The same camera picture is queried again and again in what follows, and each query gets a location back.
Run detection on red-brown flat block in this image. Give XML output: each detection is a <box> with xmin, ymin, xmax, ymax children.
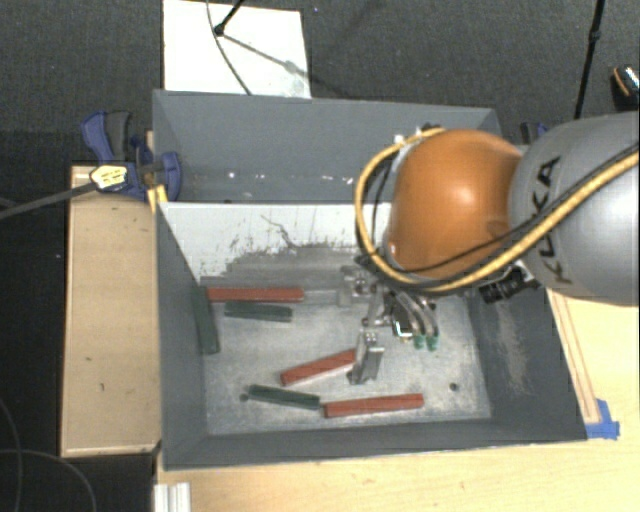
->
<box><xmin>206</xmin><ymin>285</ymin><xmax>306</xmax><ymax>304</ymax></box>
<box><xmin>279</xmin><ymin>348</ymin><xmax>359</xmax><ymax>388</ymax></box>
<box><xmin>321</xmin><ymin>392</ymin><xmax>426</xmax><ymax>420</ymax></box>

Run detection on pale wood board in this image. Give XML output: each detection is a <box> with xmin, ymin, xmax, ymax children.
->
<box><xmin>60</xmin><ymin>164</ymin><xmax>163</xmax><ymax>459</ymax></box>

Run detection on grey metal bin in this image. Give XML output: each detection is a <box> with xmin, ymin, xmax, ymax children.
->
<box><xmin>151</xmin><ymin>89</ymin><xmax>589</xmax><ymax>472</ymax></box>

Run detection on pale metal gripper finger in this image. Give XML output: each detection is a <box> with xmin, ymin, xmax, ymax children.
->
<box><xmin>339</xmin><ymin>265</ymin><xmax>378</xmax><ymax>308</ymax></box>
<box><xmin>347</xmin><ymin>329</ymin><xmax>387</xmax><ymax>387</ymax></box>

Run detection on black cylinder on white bracket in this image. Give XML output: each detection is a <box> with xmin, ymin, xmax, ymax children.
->
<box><xmin>478</xmin><ymin>268</ymin><xmax>540</xmax><ymax>305</ymax></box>

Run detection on dark green flat block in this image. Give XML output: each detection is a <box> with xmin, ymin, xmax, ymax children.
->
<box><xmin>191</xmin><ymin>285</ymin><xmax>222</xmax><ymax>356</ymax></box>
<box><xmin>223</xmin><ymin>300</ymin><xmax>294</xmax><ymax>323</ymax></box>
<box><xmin>247</xmin><ymin>383</ymin><xmax>322</xmax><ymax>412</ymax></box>

